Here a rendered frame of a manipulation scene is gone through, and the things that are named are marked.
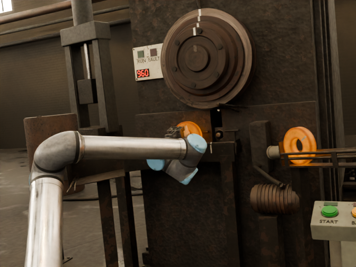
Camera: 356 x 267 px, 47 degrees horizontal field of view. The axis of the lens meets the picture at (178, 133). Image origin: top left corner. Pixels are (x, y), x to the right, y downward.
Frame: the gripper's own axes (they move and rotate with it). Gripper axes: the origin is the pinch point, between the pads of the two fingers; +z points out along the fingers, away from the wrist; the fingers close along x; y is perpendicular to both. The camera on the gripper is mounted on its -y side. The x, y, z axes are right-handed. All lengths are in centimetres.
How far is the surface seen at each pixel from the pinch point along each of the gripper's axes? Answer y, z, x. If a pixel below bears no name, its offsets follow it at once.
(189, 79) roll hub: 28.4, -4.4, -9.2
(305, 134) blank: 6, -21, -61
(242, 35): 43, 9, -33
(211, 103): 14.5, 0.2, -15.7
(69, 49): 2, 435, 421
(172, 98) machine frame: 14.2, 15.9, 12.3
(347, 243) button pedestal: 0, -81, -79
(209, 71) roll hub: 30.9, -2.8, -19.2
